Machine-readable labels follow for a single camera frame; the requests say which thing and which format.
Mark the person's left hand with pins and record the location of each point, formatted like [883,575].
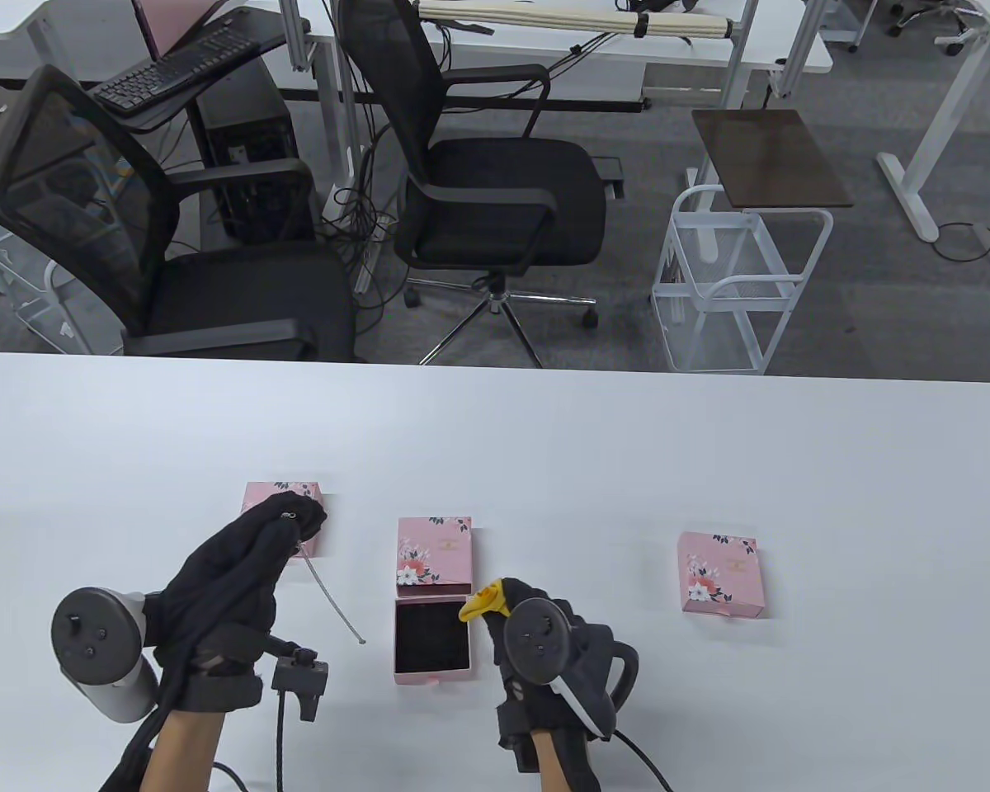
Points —
[231,577]

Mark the person's right hand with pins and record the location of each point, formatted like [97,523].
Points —
[532,709]

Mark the grey handheld controller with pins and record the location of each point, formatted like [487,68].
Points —
[91,639]
[540,639]

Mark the yellow cloth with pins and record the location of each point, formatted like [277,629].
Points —
[483,602]

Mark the pink box tray black lining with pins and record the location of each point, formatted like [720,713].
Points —
[431,639]

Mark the pink floral box sleeve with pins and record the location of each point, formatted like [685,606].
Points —
[722,573]

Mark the person's left forearm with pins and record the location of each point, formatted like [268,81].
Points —
[181,751]

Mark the person's right forearm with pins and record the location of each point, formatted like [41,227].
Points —
[549,763]

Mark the black mesh office chair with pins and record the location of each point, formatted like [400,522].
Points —
[239,305]

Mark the black computer tower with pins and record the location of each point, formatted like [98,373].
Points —
[247,148]

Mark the black office chair chrome base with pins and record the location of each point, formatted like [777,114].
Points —
[495,190]

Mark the black keyboard tray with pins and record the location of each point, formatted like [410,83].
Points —
[214,84]

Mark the black keyboard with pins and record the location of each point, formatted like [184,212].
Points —
[165,74]

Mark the white desk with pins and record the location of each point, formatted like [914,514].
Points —
[74,33]
[957,91]
[693,49]

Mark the dark wooden board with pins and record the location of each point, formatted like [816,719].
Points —
[771,157]

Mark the distant chair base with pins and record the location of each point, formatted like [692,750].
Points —
[924,12]

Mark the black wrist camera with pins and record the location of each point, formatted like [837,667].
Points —
[301,681]
[516,738]

